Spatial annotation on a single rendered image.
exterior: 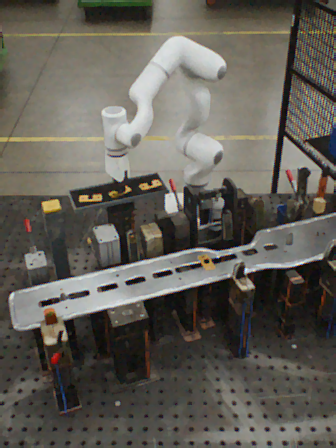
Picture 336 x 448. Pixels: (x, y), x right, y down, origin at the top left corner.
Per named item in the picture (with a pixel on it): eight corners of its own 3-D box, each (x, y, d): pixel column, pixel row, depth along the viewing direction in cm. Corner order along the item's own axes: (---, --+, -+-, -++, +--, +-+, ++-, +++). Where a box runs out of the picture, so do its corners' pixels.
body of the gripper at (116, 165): (100, 147, 201) (102, 173, 208) (116, 157, 195) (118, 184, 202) (117, 140, 205) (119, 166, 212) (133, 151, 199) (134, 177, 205)
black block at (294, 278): (283, 345, 210) (293, 289, 192) (270, 325, 218) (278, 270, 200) (302, 339, 212) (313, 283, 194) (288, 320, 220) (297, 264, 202)
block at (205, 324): (202, 329, 216) (204, 275, 199) (190, 307, 226) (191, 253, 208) (215, 326, 218) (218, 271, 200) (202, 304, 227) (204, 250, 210)
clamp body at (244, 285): (232, 363, 203) (238, 295, 182) (218, 339, 213) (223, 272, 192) (254, 356, 206) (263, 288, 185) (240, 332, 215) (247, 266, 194)
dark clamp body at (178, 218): (172, 303, 229) (172, 230, 205) (162, 282, 238) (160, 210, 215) (196, 296, 231) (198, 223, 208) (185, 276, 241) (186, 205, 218)
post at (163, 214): (160, 295, 232) (158, 218, 208) (156, 287, 236) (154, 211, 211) (171, 292, 233) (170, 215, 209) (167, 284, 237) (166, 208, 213)
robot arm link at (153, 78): (187, 87, 195) (136, 155, 192) (156, 75, 204) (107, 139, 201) (176, 71, 187) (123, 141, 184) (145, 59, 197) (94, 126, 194)
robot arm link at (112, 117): (134, 144, 198) (117, 135, 203) (132, 110, 190) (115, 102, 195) (116, 152, 193) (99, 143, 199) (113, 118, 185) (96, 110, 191)
